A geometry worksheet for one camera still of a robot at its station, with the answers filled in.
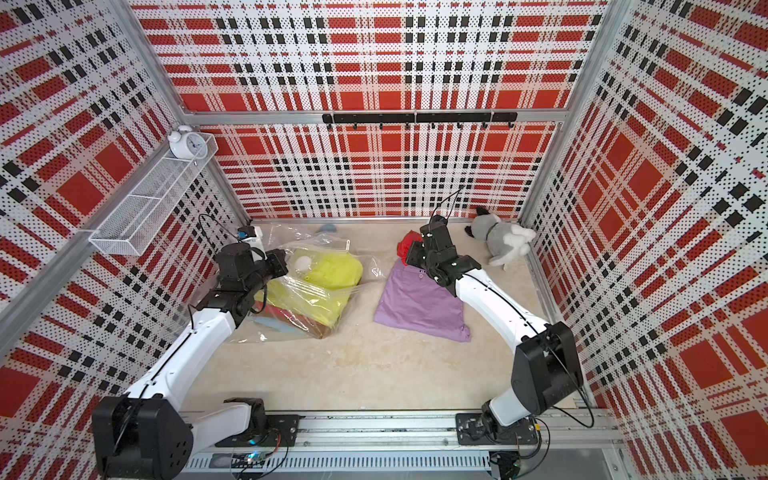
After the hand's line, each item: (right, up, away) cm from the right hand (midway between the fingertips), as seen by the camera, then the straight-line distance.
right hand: (414, 250), depth 84 cm
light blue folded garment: (-39, -21, 0) cm, 44 cm away
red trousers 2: (-3, +1, +2) cm, 3 cm away
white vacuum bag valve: (-34, -5, +6) cm, 35 cm away
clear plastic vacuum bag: (-38, +4, +7) cm, 38 cm away
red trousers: (-28, -22, -2) cm, 36 cm away
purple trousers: (-1, -16, +12) cm, 20 cm away
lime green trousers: (-30, -10, +5) cm, 32 cm away
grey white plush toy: (+32, +3, +17) cm, 37 cm away
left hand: (-35, 0, -2) cm, 35 cm away
